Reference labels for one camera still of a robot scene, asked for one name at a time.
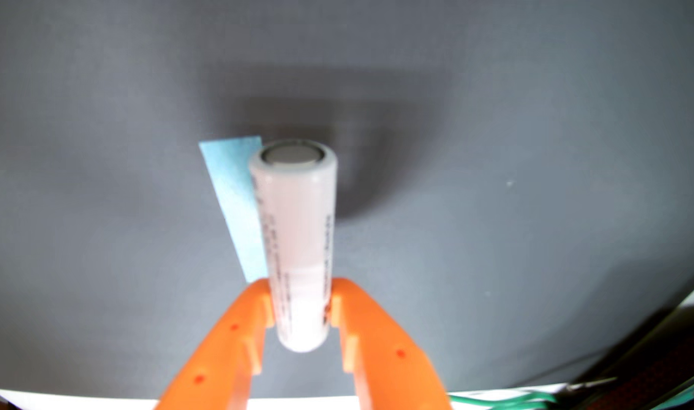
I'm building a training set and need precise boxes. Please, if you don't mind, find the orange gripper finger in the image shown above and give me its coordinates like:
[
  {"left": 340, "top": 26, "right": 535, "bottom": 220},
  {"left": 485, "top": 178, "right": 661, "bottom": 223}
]
[
  {"left": 330, "top": 277, "right": 453, "bottom": 410},
  {"left": 153, "top": 278, "right": 276, "bottom": 410}
]

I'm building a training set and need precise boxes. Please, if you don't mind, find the white cylindrical battery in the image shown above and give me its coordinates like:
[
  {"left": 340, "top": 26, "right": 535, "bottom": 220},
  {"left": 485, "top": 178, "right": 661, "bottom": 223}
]
[{"left": 248, "top": 139, "right": 339, "bottom": 354}]

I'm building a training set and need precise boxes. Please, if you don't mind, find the small white tape square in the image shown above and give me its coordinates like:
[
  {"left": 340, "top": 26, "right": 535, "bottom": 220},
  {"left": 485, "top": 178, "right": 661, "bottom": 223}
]
[{"left": 199, "top": 136, "right": 269, "bottom": 284}]

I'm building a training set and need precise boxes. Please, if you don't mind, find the grey table mat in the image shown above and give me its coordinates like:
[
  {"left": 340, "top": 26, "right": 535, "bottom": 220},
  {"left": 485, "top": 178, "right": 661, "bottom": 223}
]
[{"left": 0, "top": 0, "right": 694, "bottom": 399}]

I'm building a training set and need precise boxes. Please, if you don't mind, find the dark red textured pad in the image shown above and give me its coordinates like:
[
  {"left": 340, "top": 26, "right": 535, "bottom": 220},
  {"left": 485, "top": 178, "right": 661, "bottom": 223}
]
[{"left": 586, "top": 336, "right": 694, "bottom": 410}]

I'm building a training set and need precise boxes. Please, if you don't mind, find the green wire loop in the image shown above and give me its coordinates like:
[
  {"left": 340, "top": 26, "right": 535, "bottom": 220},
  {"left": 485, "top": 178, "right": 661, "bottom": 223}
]
[{"left": 449, "top": 389, "right": 558, "bottom": 410}]

